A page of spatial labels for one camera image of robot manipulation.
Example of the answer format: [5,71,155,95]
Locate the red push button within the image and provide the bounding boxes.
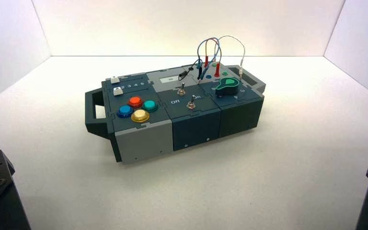
[127,96,144,109]

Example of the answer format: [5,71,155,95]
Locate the black jumper cable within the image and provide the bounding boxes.
[178,59,204,81]

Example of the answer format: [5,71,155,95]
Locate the white jumper cable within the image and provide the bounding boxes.
[214,35,246,81]

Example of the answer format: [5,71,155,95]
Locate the teal push button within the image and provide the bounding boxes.
[142,100,159,113]

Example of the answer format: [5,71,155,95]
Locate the grey and blue control box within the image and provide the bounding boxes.
[85,64,266,164]

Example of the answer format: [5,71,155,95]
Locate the small white display window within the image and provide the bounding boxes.
[160,76,182,84]

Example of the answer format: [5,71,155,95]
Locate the green rotary knob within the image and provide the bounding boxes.
[215,77,243,99]

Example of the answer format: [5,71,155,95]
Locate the yellow push button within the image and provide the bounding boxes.
[131,109,150,124]

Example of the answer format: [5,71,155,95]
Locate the blue push button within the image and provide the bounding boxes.
[116,105,135,119]

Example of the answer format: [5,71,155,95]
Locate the red jumper cable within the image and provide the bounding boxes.
[204,38,222,78]

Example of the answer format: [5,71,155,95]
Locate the blue jumper cable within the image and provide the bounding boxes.
[197,38,223,81]

